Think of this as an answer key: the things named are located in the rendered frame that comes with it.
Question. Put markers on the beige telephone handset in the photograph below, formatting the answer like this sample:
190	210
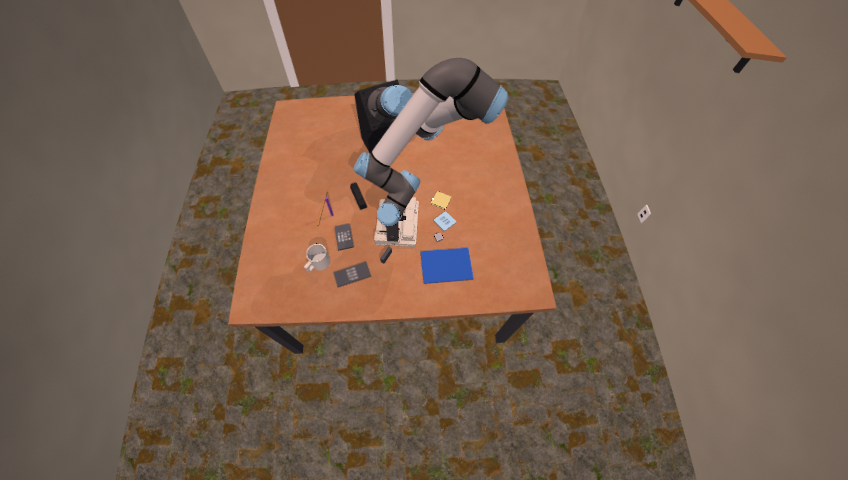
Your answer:
408	227

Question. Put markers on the yellow sticky note pad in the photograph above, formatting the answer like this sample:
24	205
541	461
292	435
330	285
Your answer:
441	200

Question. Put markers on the white mug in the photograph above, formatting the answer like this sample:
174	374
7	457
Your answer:
316	252

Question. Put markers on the beige desk phone body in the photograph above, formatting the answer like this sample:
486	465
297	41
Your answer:
381	237

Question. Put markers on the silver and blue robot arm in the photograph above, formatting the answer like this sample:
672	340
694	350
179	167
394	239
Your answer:
477	96

